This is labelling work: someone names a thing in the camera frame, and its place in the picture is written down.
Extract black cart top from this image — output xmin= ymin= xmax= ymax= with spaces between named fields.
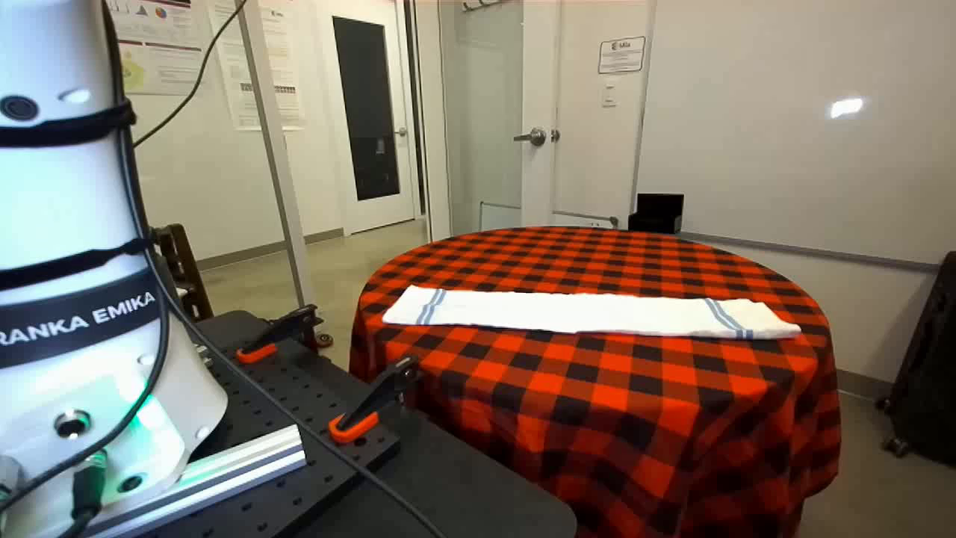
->
xmin=295 ymin=403 xmax=579 ymax=538

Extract aluminium extrusion rail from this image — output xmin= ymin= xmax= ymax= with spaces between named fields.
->
xmin=87 ymin=421 xmax=311 ymax=538

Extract white paper door sign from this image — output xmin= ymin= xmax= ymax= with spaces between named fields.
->
xmin=595 ymin=35 xmax=648 ymax=79

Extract white towel with blue stripes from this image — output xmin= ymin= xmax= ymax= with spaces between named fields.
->
xmin=380 ymin=283 xmax=803 ymax=345

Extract thin black hanging cable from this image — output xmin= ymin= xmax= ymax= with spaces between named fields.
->
xmin=132 ymin=0 xmax=252 ymax=149

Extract wall poster with yellow patch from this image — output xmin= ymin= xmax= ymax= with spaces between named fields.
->
xmin=104 ymin=0 xmax=210 ymax=98

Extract grey metal pole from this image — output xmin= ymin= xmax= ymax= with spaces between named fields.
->
xmin=235 ymin=0 xmax=320 ymax=310

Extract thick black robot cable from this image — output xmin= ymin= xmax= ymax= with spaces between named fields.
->
xmin=93 ymin=0 xmax=446 ymax=538

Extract plain white door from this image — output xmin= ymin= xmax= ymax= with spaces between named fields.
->
xmin=519 ymin=0 xmax=658 ymax=230

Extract large wall whiteboard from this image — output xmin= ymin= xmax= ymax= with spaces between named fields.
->
xmin=636 ymin=0 xmax=956 ymax=276

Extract white text wall poster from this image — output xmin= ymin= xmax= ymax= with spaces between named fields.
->
xmin=210 ymin=0 xmax=307 ymax=133

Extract red black plaid tablecloth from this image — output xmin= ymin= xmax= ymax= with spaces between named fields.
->
xmin=346 ymin=225 xmax=846 ymax=538

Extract black clamp with orange handle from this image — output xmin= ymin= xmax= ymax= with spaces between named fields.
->
xmin=232 ymin=303 xmax=325 ymax=369
xmin=325 ymin=355 xmax=423 ymax=448

